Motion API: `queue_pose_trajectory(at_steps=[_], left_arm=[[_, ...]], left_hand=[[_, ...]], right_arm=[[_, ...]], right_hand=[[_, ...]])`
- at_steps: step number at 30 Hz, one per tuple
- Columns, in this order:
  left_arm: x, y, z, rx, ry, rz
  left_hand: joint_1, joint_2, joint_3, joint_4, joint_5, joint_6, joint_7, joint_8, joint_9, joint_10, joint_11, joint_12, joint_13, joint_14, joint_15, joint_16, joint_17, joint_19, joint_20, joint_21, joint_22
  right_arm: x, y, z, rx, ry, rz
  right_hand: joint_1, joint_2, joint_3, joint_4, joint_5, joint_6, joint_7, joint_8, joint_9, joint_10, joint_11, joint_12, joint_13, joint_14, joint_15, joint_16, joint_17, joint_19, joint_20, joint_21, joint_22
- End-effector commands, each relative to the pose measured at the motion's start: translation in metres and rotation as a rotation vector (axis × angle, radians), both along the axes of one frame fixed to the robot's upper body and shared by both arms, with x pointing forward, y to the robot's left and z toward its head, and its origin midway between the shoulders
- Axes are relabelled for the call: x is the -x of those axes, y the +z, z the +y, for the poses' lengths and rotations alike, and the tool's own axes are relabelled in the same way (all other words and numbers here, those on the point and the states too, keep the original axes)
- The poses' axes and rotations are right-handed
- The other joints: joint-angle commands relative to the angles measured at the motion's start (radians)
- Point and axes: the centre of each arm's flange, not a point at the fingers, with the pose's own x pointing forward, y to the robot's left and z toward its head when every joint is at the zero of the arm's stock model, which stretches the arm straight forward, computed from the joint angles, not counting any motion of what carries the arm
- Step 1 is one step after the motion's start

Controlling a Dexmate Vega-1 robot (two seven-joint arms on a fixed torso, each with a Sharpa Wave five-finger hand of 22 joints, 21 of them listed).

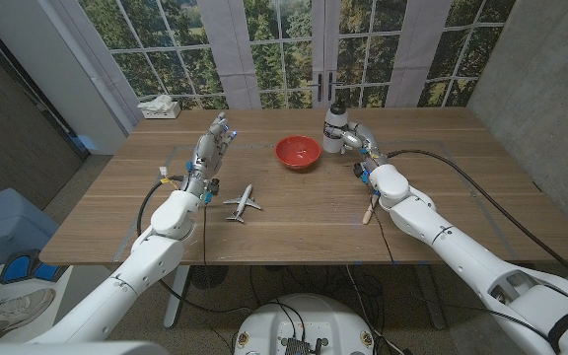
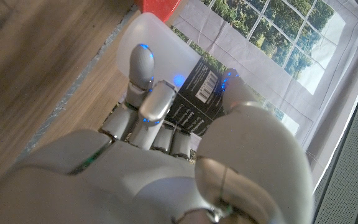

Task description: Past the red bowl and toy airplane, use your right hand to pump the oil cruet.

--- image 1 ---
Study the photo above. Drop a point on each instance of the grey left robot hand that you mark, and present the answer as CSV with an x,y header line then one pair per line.
x,y
207,155

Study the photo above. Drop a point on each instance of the white table leg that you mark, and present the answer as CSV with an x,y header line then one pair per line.
x,y
175,296

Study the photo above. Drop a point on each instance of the grey sneaker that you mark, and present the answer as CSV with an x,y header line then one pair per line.
x,y
13,313

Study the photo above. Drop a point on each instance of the red bowl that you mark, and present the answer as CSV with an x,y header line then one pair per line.
x,y
297,152

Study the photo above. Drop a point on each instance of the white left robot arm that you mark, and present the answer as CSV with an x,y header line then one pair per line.
x,y
161,236

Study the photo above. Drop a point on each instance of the white toy airplane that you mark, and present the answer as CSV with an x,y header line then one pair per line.
x,y
242,202

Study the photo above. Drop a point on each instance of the grey table leg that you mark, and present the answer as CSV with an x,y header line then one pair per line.
x,y
432,296

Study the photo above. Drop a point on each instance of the white tissue box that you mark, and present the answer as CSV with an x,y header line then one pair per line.
x,y
161,111

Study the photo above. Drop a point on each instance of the printed window backdrop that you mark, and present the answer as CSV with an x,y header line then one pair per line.
x,y
284,54

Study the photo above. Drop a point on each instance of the blue upholstered seat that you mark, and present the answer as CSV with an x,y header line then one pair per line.
x,y
3,222

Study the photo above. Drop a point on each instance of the black floor fan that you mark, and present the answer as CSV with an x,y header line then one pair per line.
x,y
208,276

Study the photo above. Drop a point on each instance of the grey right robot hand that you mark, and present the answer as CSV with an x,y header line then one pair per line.
x,y
365,138

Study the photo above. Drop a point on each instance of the blue black foot pedal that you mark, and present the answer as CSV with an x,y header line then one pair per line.
x,y
18,267

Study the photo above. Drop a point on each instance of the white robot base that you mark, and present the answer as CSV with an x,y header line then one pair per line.
x,y
304,320

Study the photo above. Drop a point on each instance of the white oil cruet bottle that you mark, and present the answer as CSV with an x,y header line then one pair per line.
x,y
334,118

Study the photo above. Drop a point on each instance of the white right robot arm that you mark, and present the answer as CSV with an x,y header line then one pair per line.
x,y
461,251

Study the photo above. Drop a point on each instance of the colourful wooden maraca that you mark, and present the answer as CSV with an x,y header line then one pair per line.
x,y
369,213

